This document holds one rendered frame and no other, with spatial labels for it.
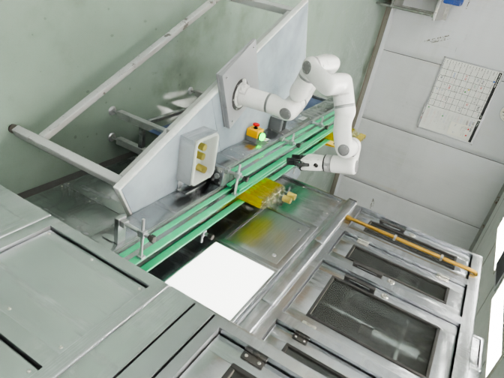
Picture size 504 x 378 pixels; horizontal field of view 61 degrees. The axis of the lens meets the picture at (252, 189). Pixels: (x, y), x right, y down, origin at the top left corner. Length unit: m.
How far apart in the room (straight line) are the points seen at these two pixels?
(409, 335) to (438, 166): 6.21
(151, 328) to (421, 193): 7.36
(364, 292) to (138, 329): 1.19
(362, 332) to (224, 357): 0.86
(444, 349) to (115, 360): 1.33
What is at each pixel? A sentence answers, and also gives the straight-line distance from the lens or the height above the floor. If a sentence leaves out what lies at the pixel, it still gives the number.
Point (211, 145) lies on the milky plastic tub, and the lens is 1.97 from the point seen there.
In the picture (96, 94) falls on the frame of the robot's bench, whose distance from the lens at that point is 2.24.
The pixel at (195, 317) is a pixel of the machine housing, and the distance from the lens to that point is 1.15.
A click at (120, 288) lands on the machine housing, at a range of 1.24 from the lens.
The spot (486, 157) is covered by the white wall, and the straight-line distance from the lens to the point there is 7.88.
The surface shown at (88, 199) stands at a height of 0.30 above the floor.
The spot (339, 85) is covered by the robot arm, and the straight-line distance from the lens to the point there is 1.72.
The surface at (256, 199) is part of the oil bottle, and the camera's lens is 2.10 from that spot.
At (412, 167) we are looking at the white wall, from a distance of 8.06.
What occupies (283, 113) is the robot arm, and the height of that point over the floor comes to 1.04.
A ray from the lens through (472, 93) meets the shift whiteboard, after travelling 7.65.
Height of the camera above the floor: 1.77
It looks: 22 degrees down
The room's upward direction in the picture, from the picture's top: 114 degrees clockwise
